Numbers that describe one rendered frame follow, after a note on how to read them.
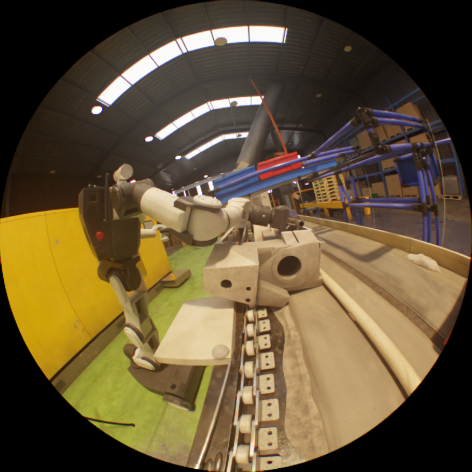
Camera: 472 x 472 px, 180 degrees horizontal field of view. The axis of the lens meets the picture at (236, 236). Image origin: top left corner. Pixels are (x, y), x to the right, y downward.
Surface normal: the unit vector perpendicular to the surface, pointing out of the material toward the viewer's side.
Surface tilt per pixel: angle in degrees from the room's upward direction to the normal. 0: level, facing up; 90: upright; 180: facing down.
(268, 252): 90
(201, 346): 0
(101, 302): 90
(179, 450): 0
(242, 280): 90
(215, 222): 117
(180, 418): 0
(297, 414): 18
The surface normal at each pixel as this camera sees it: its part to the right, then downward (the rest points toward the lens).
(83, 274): 0.96, -0.25
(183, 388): 0.49, -0.85
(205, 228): 0.40, 0.49
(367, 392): -0.27, -0.95
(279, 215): -0.09, 0.18
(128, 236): 0.88, 0.29
